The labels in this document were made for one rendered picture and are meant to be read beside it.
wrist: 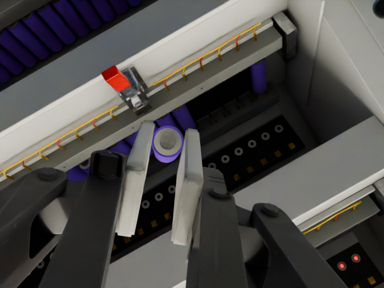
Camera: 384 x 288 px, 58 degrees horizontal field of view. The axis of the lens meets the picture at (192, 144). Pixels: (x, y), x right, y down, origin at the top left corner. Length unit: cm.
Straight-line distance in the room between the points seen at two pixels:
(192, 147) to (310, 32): 23
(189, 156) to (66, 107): 21
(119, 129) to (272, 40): 18
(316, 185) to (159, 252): 15
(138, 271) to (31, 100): 18
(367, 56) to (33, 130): 31
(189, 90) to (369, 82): 16
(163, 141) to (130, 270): 17
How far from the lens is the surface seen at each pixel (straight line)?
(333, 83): 39
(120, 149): 40
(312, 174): 32
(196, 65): 36
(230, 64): 36
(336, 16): 35
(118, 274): 34
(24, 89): 36
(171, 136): 19
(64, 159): 38
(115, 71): 26
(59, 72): 35
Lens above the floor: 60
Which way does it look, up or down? 5 degrees down
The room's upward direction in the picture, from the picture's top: 150 degrees clockwise
